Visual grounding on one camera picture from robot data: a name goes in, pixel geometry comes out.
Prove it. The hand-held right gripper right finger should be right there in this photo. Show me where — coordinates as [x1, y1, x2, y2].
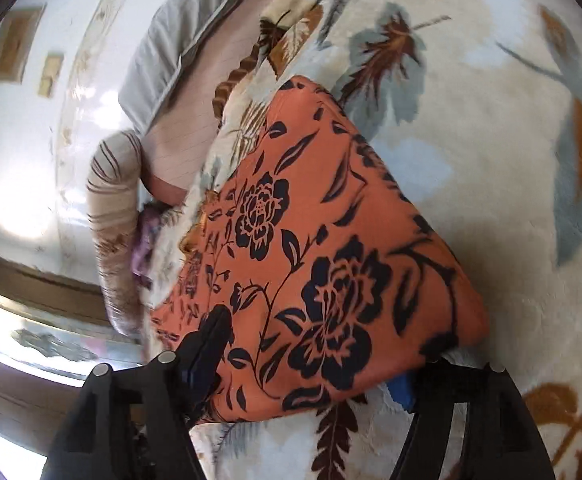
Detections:
[387, 357, 558, 480]

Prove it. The purple cloth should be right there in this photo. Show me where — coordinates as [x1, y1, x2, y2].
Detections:
[130, 204, 166, 282]

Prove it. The striped floral bolster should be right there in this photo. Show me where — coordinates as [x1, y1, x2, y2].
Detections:
[86, 129, 148, 337]

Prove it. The pink bed sheet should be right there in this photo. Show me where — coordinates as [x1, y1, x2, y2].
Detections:
[140, 0, 284, 207]

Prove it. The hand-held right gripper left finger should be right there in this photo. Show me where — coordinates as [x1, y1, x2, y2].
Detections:
[41, 305, 235, 480]

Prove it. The orange black floral blouse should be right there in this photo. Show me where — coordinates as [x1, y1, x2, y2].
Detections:
[148, 75, 490, 427]

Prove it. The cream leaf print blanket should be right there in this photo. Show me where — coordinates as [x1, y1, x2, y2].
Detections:
[141, 0, 582, 480]

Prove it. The grey pillow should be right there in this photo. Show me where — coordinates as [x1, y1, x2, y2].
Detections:
[118, 0, 272, 132]

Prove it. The wooden door with patterned glass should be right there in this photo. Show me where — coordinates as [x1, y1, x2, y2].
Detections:
[0, 242, 149, 480]

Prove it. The beige wall switch plate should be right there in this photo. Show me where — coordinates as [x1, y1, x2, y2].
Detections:
[37, 52, 65, 99]
[0, 4, 48, 84]

